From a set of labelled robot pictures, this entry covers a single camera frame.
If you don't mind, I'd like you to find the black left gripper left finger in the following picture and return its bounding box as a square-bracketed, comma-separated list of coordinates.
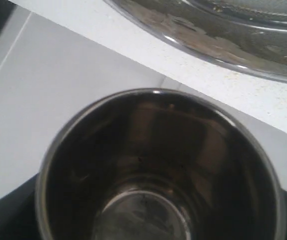
[0, 174, 38, 230]

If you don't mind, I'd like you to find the stainless steel cup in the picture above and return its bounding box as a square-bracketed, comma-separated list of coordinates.
[35, 88, 287, 240]

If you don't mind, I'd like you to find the round steel mesh sieve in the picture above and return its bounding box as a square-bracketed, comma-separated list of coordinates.
[108, 0, 287, 83]

